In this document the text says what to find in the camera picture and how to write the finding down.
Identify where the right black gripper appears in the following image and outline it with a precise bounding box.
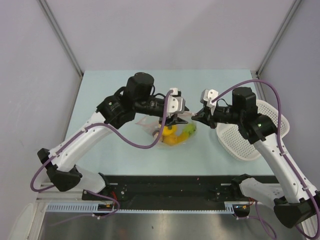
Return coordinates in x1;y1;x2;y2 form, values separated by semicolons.
191;104;243;130

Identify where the green leek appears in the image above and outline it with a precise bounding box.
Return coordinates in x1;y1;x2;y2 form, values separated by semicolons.
183;123;197;136

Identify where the yellow bell pepper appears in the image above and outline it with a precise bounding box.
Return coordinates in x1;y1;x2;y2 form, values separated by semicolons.
161;125;178;143

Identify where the clear zip top bag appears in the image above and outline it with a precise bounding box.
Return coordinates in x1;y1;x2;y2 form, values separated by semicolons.
135;112;197;148

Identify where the yellow banana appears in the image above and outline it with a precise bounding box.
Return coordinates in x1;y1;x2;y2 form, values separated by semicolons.
163;132;190;146

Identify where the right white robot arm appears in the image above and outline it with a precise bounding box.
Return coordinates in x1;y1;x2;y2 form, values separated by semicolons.
192;87;320;228

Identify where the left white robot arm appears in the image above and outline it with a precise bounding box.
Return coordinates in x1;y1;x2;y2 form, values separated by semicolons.
37;72;188;200

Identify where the white perforated plastic basket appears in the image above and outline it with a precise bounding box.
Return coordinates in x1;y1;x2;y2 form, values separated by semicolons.
215;99;291;161

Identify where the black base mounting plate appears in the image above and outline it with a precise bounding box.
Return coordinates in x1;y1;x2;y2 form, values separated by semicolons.
82;175;254;208

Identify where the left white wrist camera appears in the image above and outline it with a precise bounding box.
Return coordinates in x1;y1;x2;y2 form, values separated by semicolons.
165;87;186;117

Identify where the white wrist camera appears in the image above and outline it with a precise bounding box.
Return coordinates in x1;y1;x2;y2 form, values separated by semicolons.
200;89;219;113
165;87;186;117

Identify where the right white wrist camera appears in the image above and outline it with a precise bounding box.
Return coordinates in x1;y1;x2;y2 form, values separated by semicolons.
200;89;219;113

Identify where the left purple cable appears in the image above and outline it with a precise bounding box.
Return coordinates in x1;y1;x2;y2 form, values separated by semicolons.
30;89;176;223

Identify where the white slotted cable duct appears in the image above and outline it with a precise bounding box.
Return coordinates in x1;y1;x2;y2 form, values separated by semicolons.
45;200;249;214

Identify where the aluminium frame rail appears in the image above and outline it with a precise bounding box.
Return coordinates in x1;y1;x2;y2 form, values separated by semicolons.
36;187;83;203

